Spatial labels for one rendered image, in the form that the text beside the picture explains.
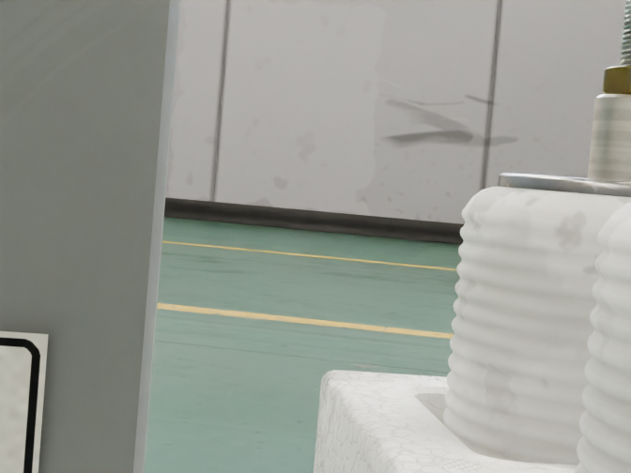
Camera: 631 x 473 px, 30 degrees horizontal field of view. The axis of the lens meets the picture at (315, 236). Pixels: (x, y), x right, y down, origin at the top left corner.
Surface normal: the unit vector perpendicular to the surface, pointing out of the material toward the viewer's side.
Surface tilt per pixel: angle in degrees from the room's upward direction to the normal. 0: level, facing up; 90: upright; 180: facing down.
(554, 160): 90
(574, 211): 57
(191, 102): 90
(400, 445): 0
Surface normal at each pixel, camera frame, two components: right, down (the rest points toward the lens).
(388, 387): 0.08, -1.00
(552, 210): -0.48, -0.54
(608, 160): -0.64, -0.01
